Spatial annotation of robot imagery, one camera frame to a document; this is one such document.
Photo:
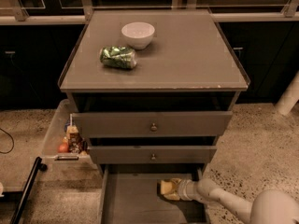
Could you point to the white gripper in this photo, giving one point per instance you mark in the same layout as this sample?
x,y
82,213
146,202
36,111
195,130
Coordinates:
x,y
185,189

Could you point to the yellow sponge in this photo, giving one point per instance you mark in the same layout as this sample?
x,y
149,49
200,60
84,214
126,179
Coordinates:
x,y
166,187

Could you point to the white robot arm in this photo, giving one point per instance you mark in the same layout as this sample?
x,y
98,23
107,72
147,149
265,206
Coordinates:
x,y
269,207

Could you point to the grey bottom drawer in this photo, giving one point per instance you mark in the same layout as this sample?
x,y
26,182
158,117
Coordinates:
x,y
131,195

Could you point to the grey drawer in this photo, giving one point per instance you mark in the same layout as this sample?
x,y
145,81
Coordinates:
x,y
137,124
141,154
131,195

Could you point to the brass top drawer knob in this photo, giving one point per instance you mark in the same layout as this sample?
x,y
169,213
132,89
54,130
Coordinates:
x,y
153,127

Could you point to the grey top drawer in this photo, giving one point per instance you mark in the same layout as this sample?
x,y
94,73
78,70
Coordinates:
x,y
137,124

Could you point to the grey middle drawer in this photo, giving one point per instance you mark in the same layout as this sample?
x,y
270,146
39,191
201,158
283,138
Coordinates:
x,y
141,154

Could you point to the grey drawer cabinet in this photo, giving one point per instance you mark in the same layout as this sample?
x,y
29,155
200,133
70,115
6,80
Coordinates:
x,y
188,66

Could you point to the brown snack carton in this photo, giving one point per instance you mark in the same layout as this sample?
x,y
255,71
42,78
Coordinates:
x,y
74,139

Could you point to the clear plastic storage bin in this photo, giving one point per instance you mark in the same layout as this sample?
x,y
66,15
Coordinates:
x,y
55,135

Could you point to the red round fruit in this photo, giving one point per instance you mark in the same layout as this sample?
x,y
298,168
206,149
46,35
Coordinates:
x,y
63,148

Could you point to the black metal bar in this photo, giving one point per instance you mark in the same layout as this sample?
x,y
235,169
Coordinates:
x,y
37,166

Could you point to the crushed green soda can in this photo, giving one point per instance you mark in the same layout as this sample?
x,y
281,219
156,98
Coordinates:
x,y
118,57

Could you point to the white ceramic bowl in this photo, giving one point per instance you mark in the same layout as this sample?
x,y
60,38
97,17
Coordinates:
x,y
137,35

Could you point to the white cylindrical post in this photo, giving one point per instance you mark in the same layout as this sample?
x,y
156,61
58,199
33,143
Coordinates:
x,y
289,97

